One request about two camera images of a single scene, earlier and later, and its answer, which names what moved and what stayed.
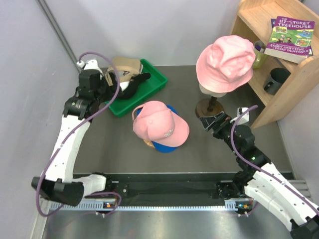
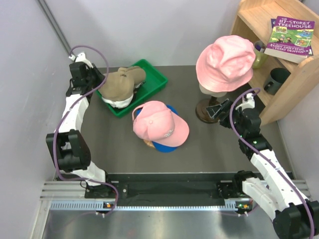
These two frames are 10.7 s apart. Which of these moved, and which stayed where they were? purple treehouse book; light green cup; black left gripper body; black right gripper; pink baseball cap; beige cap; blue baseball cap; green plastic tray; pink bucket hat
Moved: beige cap; black right gripper; black left gripper body
Stayed: green plastic tray; purple treehouse book; pink baseball cap; blue baseball cap; pink bucket hat; light green cup
